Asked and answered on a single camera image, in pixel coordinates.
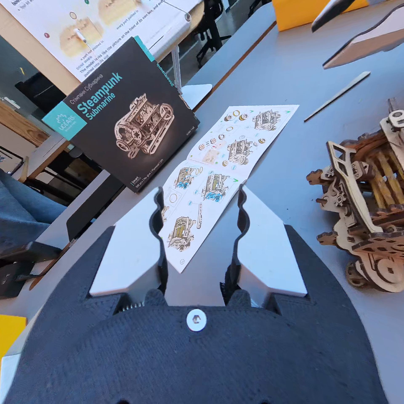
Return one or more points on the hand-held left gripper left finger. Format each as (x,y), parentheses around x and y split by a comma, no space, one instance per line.
(126,252)

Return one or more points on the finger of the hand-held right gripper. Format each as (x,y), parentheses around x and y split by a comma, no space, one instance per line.
(328,15)
(372,41)

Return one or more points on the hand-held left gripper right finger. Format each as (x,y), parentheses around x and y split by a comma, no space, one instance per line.
(268,252)

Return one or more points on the wooden submarine model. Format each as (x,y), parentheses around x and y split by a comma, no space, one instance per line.
(363,214)

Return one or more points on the black model kit box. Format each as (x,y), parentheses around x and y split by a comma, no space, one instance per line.
(104,132)

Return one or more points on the yellow plastic bin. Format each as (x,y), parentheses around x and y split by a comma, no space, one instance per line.
(11,334)
(293,14)

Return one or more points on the black flat panel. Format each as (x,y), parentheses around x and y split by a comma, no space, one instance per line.
(91,214)

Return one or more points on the open illustrated assembly booklet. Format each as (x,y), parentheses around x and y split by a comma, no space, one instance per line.
(227,164)

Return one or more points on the black power bank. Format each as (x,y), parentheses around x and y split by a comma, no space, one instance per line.
(28,251)

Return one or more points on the grey side desk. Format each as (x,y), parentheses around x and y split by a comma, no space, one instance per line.
(47,151)

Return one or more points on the wooden document easel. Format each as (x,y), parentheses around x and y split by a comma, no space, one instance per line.
(28,53)

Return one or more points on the wooden post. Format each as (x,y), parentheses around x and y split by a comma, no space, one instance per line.
(22,124)

